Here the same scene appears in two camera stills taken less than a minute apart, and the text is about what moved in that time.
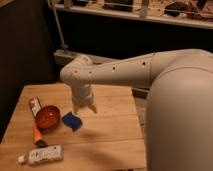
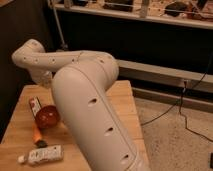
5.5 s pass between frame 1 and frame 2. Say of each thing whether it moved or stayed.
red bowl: stayed
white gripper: moved
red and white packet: stayed
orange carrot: stayed
